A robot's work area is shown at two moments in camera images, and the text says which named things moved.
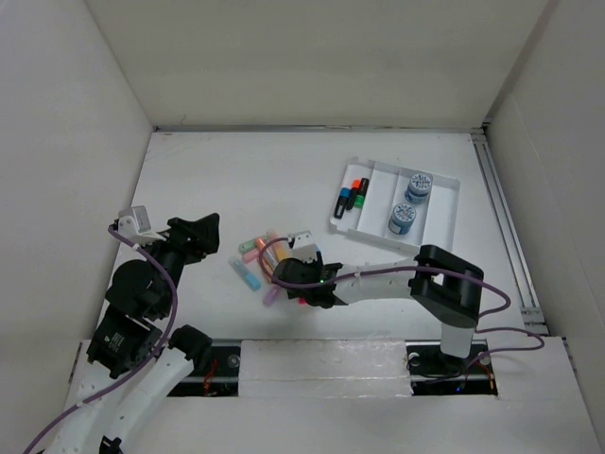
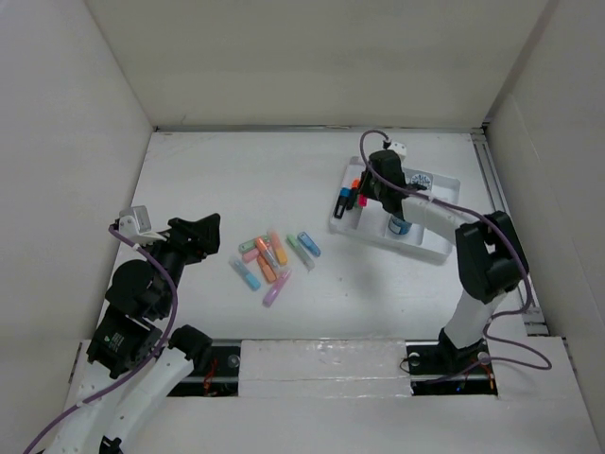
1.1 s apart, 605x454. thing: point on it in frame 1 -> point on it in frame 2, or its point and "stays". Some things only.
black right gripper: (291, 295) -> (365, 188)
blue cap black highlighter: (345, 193) stays
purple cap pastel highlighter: (271, 295) stays
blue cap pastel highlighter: (245, 275) stays
